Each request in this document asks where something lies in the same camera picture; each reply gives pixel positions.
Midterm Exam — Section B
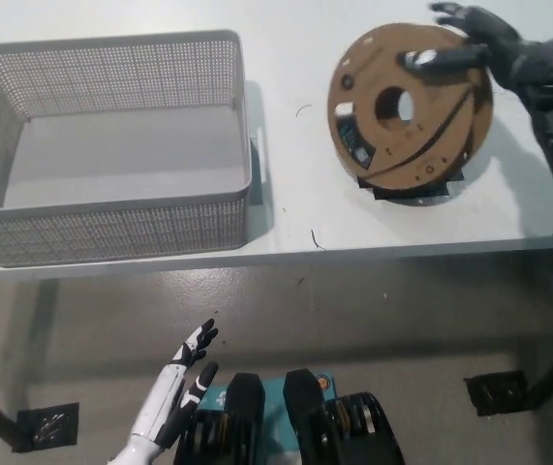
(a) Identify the grey perforated storage basket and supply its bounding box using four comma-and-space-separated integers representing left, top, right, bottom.
0, 29, 270, 269

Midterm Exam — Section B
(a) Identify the cardboard filament spool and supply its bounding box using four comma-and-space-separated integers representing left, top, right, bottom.
327, 22, 495, 190

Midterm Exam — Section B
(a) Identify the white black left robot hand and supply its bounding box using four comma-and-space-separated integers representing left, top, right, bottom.
128, 318, 221, 446

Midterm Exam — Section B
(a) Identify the black tape patch on table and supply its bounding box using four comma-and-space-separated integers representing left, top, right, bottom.
356, 169, 466, 201

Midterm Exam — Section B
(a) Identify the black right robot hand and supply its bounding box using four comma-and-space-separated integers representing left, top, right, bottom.
401, 2, 530, 92

